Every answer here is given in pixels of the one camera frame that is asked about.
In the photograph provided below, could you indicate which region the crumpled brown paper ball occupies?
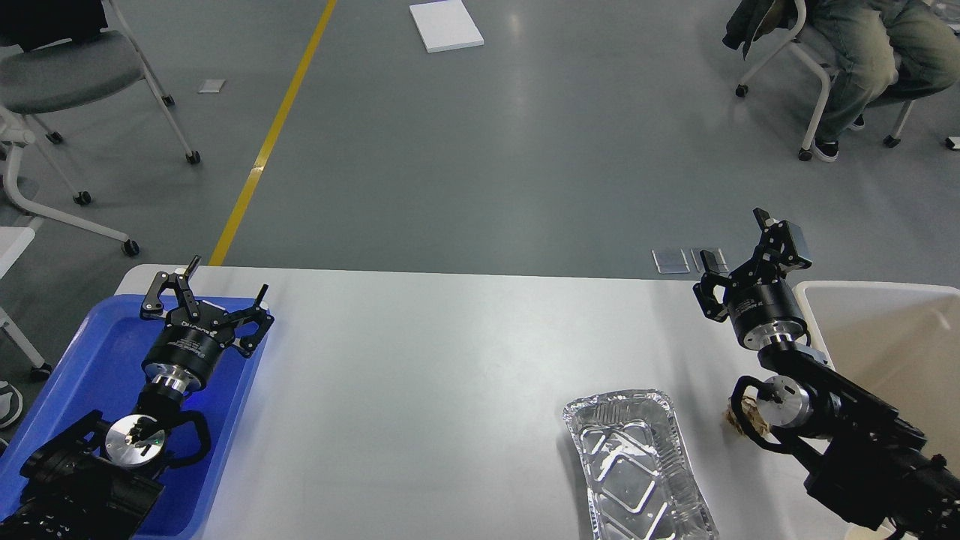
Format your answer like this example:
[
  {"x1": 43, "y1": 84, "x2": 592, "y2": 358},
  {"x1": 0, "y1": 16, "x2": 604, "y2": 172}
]
[{"x1": 724, "y1": 396, "x2": 770, "y2": 437}]

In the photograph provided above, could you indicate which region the blue plastic tray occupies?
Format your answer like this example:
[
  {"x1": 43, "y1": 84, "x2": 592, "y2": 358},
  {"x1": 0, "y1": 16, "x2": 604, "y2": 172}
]
[{"x1": 1, "y1": 294, "x2": 262, "y2": 539}]

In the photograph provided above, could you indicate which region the white chair frame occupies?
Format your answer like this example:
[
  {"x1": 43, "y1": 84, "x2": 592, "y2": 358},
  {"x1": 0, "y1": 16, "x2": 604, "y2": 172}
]
[{"x1": 2, "y1": 107, "x2": 141, "y2": 259}]

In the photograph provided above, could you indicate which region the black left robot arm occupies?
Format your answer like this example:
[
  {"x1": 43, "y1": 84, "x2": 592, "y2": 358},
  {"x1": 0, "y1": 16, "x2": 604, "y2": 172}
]
[{"x1": 2, "y1": 259, "x2": 275, "y2": 539}]

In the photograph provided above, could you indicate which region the aluminium foil tray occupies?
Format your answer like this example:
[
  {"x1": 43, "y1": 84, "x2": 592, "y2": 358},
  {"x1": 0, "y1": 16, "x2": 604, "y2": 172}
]
[{"x1": 562, "y1": 389, "x2": 720, "y2": 539}]

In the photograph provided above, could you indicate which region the floor socket cover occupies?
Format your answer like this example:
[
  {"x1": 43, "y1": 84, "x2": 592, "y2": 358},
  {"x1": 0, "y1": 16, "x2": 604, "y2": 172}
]
[
  {"x1": 651, "y1": 248, "x2": 692, "y2": 275},
  {"x1": 689, "y1": 248, "x2": 731, "y2": 274}
]

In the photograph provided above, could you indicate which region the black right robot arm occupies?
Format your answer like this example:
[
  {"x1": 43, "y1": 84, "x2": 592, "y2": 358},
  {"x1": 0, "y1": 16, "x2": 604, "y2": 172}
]
[{"x1": 693, "y1": 208, "x2": 959, "y2": 539}]

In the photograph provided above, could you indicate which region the beige plastic bin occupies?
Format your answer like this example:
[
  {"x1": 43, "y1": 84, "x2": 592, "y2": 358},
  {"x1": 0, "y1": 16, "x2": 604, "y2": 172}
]
[{"x1": 794, "y1": 280, "x2": 959, "y2": 466}]

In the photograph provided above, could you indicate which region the small grey floor plate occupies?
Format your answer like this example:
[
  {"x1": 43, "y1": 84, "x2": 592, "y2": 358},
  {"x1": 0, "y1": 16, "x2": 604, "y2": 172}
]
[{"x1": 196, "y1": 79, "x2": 227, "y2": 95}]

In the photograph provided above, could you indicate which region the white chair under person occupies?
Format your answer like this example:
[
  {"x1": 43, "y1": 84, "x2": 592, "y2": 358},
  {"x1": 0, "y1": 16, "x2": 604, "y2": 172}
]
[{"x1": 735, "y1": 0, "x2": 917, "y2": 162}]

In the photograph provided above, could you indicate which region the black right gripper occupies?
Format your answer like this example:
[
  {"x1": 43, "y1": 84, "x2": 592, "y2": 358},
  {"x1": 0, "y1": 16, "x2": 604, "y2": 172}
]
[{"x1": 693, "y1": 208, "x2": 813, "y2": 351}]

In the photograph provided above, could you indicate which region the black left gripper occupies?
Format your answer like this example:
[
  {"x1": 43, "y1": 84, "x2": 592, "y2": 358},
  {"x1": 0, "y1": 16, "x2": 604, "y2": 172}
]
[{"x1": 140, "y1": 256, "x2": 275, "y2": 392}]

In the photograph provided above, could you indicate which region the right floor socket cover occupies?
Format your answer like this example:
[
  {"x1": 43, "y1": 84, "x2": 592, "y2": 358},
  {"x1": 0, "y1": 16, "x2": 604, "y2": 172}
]
[{"x1": 689, "y1": 248, "x2": 731, "y2": 274}]

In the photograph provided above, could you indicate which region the white board on floor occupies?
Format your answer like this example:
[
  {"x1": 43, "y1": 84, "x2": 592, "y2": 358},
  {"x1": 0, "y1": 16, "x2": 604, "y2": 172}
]
[{"x1": 409, "y1": 1, "x2": 485, "y2": 53}]

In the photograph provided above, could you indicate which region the grey office chair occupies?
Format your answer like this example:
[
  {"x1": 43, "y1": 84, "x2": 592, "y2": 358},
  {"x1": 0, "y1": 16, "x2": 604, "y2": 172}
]
[{"x1": 2, "y1": 1, "x2": 201, "y2": 164}]

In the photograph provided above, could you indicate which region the seated person in jeans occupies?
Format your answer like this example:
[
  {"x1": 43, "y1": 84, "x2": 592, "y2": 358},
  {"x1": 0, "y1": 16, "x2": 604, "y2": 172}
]
[{"x1": 723, "y1": 0, "x2": 960, "y2": 163}]

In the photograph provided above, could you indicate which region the left floor socket cover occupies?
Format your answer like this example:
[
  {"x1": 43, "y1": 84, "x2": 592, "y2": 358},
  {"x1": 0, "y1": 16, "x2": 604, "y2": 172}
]
[{"x1": 651, "y1": 248, "x2": 692, "y2": 275}]

